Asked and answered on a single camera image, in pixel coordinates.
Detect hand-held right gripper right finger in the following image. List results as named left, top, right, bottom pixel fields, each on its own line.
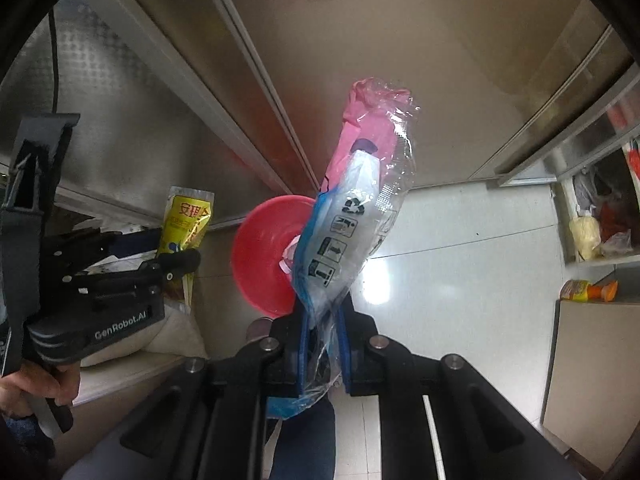
left=337, top=295, right=576, bottom=480

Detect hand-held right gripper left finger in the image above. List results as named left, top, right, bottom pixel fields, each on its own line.
left=120, top=305, right=308, bottom=480

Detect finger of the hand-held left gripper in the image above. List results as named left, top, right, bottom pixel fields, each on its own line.
left=42, top=227, right=163, bottom=273
left=65, top=249, right=202, bottom=306

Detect yellow sauce packet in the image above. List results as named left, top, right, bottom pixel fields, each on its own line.
left=156, top=186, right=217, bottom=311

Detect red plastic bin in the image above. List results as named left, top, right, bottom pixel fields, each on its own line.
left=232, top=195, right=317, bottom=320

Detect pink blue plastic package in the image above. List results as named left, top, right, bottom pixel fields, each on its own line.
left=265, top=77, right=421, bottom=420

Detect person's left hand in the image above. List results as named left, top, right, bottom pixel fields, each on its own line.
left=0, top=360, right=82, bottom=418

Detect white sack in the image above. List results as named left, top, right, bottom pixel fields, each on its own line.
left=80, top=300, right=210, bottom=368

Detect person's leg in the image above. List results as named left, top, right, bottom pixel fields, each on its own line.
left=270, top=400, right=337, bottom=480

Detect beige cabinet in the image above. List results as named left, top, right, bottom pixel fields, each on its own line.
left=540, top=297, right=640, bottom=478

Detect orange yellow bottle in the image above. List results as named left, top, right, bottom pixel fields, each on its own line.
left=559, top=279, right=619, bottom=303

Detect pale yellow bag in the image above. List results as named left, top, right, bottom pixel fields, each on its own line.
left=569, top=215, right=603, bottom=261

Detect clear plastic bag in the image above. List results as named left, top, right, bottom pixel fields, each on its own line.
left=600, top=230, right=633, bottom=258

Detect grey plastic bag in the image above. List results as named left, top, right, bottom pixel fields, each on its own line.
left=572, top=170, right=613, bottom=211

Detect red plastic bag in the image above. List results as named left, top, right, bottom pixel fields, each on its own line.
left=597, top=200, right=633, bottom=241

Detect black cable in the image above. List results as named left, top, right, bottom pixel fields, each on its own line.
left=47, top=7, right=63, bottom=116

